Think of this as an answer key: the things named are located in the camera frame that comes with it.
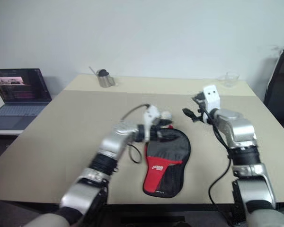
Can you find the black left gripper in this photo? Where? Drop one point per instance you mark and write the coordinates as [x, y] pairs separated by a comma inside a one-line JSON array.
[[156, 135]]

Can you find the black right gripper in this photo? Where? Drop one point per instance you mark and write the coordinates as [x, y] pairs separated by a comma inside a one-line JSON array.
[[201, 108]]

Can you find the black red paddle case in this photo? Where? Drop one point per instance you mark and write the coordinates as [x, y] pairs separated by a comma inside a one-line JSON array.
[[166, 170]]

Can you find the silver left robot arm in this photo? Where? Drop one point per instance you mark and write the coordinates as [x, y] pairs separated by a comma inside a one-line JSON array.
[[109, 144]]

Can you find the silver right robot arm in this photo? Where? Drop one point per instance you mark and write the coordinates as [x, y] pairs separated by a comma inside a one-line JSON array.
[[241, 132]]

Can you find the clear glass beaker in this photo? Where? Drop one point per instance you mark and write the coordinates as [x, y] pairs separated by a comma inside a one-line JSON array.
[[229, 79]]

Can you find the steel milk pitcher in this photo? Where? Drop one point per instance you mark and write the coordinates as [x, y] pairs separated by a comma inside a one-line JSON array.
[[106, 80]]

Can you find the black heart-shaped object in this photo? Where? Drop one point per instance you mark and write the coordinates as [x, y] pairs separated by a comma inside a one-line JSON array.
[[103, 71]]

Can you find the black chair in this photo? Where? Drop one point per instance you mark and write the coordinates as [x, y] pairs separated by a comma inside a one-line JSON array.
[[281, 94]]

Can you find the thin metal stirrer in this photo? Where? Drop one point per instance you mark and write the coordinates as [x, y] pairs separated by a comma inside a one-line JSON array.
[[93, 70]]

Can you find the open grey laptop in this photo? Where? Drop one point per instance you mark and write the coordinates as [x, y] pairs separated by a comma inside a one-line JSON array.
[[16, 104]]

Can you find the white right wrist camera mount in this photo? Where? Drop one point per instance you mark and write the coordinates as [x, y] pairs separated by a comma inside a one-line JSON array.
[[211, 99]]

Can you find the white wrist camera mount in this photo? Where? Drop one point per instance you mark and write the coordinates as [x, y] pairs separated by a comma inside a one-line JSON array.
[[150, 114], [211, 99]]

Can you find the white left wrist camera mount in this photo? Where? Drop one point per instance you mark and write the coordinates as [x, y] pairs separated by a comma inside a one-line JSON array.
[[150, 114]]

